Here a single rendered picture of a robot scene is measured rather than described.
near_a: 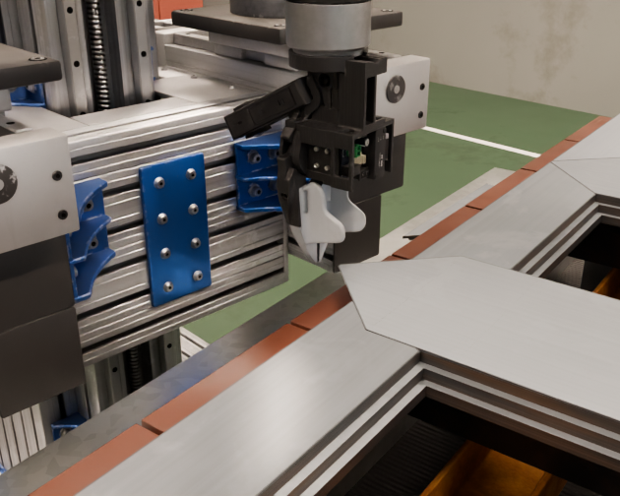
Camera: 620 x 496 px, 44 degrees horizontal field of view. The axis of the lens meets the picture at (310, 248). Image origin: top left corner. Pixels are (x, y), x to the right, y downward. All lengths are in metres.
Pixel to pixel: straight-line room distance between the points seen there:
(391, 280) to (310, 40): 0.23
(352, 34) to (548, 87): 4.45
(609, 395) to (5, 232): 0.49
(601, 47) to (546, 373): 4.34
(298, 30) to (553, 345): 0.34
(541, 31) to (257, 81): 4.13
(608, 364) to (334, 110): 0.31
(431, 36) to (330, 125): 4.88
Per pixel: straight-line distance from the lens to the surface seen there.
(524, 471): 0.78
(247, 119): 0.75
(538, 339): 0.66
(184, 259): 0.95
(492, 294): 0.72
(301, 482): 0.51
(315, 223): 0.73
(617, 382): 0.62
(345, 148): 0.67
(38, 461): 0.81
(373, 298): 0.69
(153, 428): 0.58
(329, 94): 0.70
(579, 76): 4.99
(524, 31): 5.15
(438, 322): 0.66
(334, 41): 0.67
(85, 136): 0.85
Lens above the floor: 1.17
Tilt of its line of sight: 24 degrees down
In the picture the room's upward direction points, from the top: straight up
